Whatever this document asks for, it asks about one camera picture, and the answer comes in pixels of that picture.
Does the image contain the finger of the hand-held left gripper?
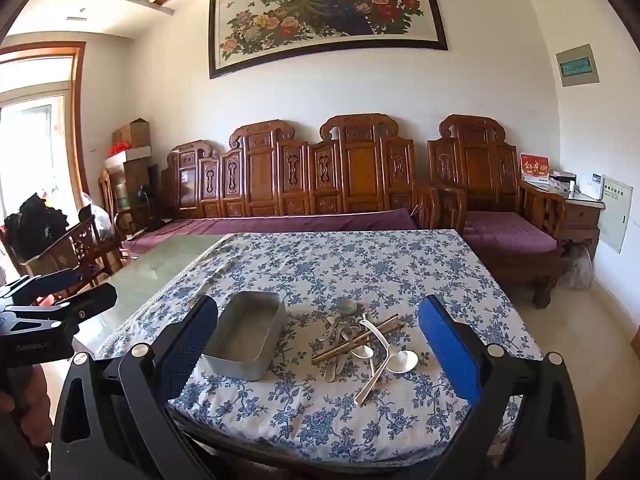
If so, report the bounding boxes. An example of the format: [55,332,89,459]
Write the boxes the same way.
[0,282,118,333]
[0,267,83,306]

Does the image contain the metal spoon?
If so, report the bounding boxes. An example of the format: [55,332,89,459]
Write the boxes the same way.
[327,300,360,341]

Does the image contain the black bag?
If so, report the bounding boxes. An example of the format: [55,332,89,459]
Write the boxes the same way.
[4,193,68,261]

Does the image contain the wooden dining chair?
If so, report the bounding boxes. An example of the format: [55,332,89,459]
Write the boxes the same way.
[20,205,126,306]

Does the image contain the blue floral tablecloth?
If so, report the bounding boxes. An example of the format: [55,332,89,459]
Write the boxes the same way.
[95,230,543,463]

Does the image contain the wooden side table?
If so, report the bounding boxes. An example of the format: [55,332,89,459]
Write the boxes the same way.
[520,180,606,261]

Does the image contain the brown cardboard box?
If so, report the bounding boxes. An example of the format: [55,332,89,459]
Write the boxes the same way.
[112,118,151,148]

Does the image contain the carved wooden sofa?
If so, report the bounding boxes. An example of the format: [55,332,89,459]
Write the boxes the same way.
[160,113,441,233]

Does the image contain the long-handled white ceramic spoon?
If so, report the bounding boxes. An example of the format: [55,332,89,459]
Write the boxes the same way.
[354,349,421,406]

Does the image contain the long purple sofa cushion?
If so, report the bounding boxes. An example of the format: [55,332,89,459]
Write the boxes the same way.
[122,208,418,256]

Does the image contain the person's left hand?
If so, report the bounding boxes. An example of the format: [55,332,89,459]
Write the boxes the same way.
[0,367,52,448]

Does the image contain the framed peacock painting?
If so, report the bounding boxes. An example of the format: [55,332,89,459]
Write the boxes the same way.
[208,0,449,80]

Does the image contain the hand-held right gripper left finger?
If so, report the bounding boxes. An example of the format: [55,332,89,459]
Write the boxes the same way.
[50,295,221,480]

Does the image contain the carved wooden armchair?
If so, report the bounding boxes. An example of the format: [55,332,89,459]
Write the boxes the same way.
[427,114,568,309]

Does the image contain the wooden door frame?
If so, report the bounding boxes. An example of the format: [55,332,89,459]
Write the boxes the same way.
[0,42,87,221]

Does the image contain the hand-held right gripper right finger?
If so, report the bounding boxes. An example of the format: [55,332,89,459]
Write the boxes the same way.
[417,294,586,480]

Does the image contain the white box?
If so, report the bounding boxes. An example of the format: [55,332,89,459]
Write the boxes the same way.
[104,146,152,168]

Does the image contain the clear plastic bag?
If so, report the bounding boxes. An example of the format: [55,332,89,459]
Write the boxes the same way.
[80,192,112,241]

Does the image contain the white plastic bag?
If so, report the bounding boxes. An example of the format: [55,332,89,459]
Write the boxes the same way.
[562,245,596,289]

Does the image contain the red box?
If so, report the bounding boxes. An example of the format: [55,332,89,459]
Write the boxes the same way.
[520,153,552,181]

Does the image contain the white wall electrical panel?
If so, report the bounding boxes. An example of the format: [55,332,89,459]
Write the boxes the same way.
[598,175,633,254]

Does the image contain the stacked cardboard boxes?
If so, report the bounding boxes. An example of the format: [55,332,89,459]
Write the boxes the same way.
[107,160,161,211]

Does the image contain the purple armchair cushion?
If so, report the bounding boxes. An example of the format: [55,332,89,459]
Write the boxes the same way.
[462,211,558,254]

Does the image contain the rectangular metal tray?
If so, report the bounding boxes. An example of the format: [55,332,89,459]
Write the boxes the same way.
[200,291,288,382]

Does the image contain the green framed wall box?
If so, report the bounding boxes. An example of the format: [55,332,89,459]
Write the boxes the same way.
[556,44,600,88]

